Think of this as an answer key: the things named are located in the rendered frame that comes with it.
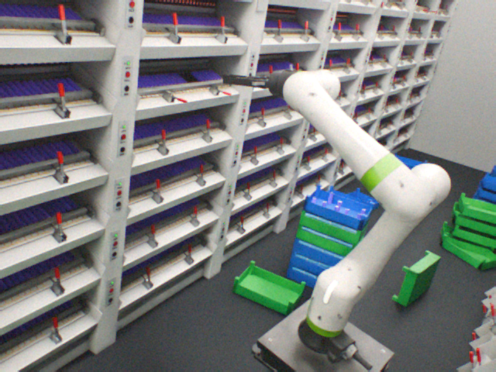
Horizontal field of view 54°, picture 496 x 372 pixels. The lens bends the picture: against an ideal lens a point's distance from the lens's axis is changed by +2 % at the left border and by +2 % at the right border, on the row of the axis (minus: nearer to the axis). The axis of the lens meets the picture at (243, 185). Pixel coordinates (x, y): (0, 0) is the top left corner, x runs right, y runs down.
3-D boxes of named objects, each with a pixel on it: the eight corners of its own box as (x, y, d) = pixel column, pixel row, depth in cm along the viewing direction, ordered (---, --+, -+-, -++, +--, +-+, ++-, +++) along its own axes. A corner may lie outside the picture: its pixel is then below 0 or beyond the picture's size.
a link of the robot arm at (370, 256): (370, 290, 171) (466, 177, 142) (350, 311, 159) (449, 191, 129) (342, 265, 176) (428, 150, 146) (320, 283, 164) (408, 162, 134)
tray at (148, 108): (235, 101, 205) (246, 83, 200) (131, 121, 157) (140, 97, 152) (203, 74, 211) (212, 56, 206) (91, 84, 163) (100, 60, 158)
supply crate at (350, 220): (370, 216, 245) (374, 202, 242) (361, 231, 228) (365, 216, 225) (315, 197, 255) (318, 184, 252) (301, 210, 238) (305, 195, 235)
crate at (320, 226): (366, 230, 248) (370, 216, 245) (356, 246, 231) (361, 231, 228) (311, 210, 258) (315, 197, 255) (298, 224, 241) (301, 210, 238)
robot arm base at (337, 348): (378, 366, 155) (384, 353, 152) (350, 387, 145) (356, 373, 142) (317, 314, 171) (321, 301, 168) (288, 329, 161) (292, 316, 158)
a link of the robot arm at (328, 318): (353, 321, 162) (371, 276, 154) (332, 345, 151) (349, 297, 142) (321, 299, 168) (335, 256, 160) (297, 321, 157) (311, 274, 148)
